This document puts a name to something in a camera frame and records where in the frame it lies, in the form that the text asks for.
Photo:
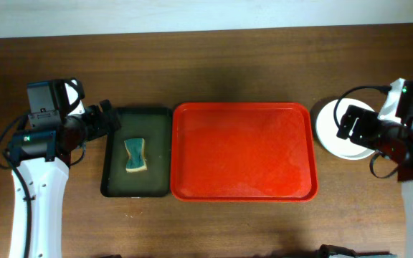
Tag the white plate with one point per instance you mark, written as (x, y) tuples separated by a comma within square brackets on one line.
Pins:
[(326, 131)]

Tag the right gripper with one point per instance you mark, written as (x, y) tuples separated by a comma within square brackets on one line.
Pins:
[(355, 124)]

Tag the red plastic tray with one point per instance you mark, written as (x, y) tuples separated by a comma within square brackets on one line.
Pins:
[(243, 152)]

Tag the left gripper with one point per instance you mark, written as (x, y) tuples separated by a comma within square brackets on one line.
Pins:
[(99, 119)]

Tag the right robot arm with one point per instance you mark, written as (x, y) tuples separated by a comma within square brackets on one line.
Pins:
[(393, 143)]

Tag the green and yellow sponge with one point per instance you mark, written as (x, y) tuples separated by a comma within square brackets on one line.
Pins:
[(135, 148)]

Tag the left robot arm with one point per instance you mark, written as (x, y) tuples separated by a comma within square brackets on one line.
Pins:
[(40, 162)]

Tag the dark green plastic tray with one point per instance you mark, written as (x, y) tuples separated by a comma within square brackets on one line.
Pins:
[(153, 124)]

